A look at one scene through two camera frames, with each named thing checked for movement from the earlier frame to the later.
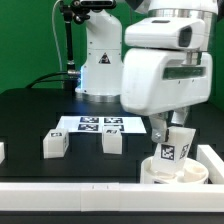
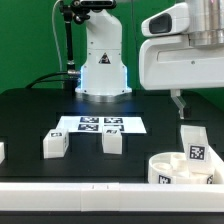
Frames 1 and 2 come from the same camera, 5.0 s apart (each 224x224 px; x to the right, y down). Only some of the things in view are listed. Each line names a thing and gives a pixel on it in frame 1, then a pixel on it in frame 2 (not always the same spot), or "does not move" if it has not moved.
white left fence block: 2,152 does not move
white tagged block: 169,157 -> 197,149
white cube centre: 112,139 does not move
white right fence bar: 213,162 does not move
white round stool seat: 193,172 -> 169,168
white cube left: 55,143 does not move
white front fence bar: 111,197 does not move
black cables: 40,79 does not move
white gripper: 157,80 -> 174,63
